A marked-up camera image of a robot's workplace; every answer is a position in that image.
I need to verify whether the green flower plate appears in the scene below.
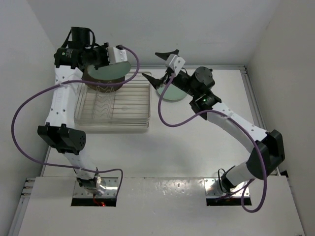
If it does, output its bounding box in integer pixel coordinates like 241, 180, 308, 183
162, 85, 187, 102
87, 61, 131, 81

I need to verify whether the brown ceramic plate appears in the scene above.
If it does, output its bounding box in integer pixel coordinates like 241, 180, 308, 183
81, 70, 126, 94

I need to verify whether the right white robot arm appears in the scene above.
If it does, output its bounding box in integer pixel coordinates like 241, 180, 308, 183
144, 50, 285, 195

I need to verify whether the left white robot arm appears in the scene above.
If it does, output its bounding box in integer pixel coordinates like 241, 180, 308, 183
37, 27, 106, 197

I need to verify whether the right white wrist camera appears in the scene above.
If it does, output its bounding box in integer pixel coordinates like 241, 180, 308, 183
165, 54, 186, 76

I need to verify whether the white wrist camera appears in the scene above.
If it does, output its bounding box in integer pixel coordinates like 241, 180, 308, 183
106, 47, 127, 64
165, 54, 186, 76

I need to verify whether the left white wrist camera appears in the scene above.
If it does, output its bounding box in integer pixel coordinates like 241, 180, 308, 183
106, 47, 127, 64

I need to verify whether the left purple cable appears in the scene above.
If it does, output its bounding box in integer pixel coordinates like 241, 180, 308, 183
11, 45, 140, 192

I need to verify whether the purple cable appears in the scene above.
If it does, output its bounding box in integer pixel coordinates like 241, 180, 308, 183
158, 73, 269, 212
11, 45, 140, 192

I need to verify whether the wire dish rack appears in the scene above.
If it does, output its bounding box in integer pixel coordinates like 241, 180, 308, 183
74, 72, 151, 133

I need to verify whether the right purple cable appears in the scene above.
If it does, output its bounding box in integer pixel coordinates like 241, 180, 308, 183
158, 73, 269, 212

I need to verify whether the aluminium frame rail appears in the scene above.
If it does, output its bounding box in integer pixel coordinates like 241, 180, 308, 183
241, 65, 281, 177

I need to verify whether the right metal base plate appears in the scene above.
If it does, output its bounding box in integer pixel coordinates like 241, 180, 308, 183
204, 177, 250, 199

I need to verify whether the metal base plate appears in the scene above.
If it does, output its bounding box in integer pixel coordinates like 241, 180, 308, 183
72, 177, 119, 199
204, 177, 250, 199

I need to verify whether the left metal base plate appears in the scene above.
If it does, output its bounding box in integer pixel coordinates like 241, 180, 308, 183
72, 177, 119, 199

